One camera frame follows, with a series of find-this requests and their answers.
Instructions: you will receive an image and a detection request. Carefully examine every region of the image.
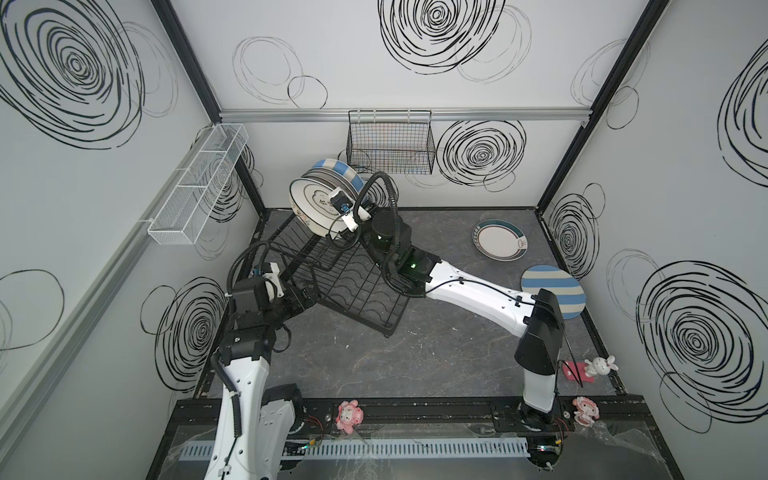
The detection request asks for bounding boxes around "white plate green rim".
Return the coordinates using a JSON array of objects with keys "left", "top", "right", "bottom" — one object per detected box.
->
[{"left": 472, "top": 219, "right": 528, "bottom": 262}]

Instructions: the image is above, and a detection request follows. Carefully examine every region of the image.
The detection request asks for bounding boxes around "white bunny pink toy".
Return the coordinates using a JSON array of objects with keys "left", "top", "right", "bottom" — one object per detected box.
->
[{"left": 561, "top": 355, "right": 619, "bottom": 383}]

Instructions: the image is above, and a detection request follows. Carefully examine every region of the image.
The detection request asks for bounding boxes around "black wire wall basket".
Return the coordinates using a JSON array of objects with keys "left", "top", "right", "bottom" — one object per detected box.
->
[{"left": 343, "top": 120, "right": 437, "bottom": 175}]

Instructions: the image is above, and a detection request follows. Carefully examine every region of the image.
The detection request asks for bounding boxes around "aluminium wall rail left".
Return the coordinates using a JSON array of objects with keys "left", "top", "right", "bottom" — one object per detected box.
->
[{"left": 1, "top": 123, "right": 219, "bottom": 461}]

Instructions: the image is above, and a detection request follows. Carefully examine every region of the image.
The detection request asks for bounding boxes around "blue striped plate right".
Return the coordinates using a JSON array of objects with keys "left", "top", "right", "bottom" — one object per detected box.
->
[{"left": 521, "top": 265, "right": 586, "bottom": 320}]

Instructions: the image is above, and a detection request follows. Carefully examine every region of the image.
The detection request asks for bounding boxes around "white slotted cable duct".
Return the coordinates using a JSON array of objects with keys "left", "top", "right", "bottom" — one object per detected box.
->
[{"left": 179, "top": 436, "right": 532, "bottom": 463}]

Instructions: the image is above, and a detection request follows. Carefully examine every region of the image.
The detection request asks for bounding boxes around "black wire dish rack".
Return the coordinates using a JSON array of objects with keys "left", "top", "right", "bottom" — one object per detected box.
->
[{"left": 264, "top": 209, "right": 408, "bottom": 337}]

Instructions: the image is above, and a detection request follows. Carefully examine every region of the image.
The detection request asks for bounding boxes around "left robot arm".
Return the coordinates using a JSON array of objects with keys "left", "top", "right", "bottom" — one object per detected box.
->
[{"left": 205, "top": 262, "right": 317, "bottom": 479}]

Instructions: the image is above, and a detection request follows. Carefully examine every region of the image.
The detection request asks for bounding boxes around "aluminium wall rail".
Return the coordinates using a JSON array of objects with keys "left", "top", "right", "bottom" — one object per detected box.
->
[
  {"left": 220, "top": 107, "right": 592, "bottom": 123},
  {"left": 1, "top": 123, "right": 219, "bottom": 461}
]

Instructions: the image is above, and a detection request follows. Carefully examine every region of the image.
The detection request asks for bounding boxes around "aluminium wall rail back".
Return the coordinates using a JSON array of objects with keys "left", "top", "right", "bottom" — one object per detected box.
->
[{"left": 220, "top": 107, "right": 592, "bottom": 123}]

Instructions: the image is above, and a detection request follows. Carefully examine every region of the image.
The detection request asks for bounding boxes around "blue striped plate front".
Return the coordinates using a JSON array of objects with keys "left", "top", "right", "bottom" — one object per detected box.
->
[{"left": 309, "top": 158, "right": 364, "bottom": 194}]

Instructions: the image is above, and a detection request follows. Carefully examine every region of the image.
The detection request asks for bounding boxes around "blue striped plate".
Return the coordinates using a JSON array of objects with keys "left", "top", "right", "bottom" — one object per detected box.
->
[
  {"left": 521, "top": 265, "right": 586, "bottom": 320},
  {"left": 309, "top": 158, "right": 364, "bottom": 194}
]

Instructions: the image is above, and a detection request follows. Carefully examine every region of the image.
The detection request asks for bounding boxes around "white plate black rim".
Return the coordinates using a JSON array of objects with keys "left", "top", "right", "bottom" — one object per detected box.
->
[{"left": 289, "top": 178, "right": 347, "bottom": 239}]

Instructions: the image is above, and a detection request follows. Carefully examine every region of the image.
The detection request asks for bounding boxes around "pink plush toy left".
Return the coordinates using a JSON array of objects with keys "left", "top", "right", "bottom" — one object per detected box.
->
[{"left": 335, "top": 400, "right": 364, "bottom": 435}]

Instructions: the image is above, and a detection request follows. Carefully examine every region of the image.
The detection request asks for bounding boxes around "pink plush toy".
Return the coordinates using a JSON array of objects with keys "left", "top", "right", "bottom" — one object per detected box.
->
[
  {"left": 572, "top": 396, "right": 600, "bottom": 428},
  {"left": 335, "top": 400, "right": 364, "bottom": 435}
]

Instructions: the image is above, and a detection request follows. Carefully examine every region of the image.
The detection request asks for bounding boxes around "pink plush toy right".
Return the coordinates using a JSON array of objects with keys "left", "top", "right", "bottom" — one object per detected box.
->
[{"left": 572, "top": 396, "right": 600, "bottom": 428}]

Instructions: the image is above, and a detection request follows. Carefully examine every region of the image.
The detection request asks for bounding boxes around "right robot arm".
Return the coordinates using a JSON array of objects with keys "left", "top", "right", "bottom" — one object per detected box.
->
[{"left": 326, "top": 188, "right": 564, "bottom": 431}]

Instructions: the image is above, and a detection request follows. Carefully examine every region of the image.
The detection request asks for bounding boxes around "white mesh wall shelf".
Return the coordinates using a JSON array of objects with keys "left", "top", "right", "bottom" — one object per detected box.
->
[{"left": 147, "top": 123, "right": 249, "bottom": 246}]

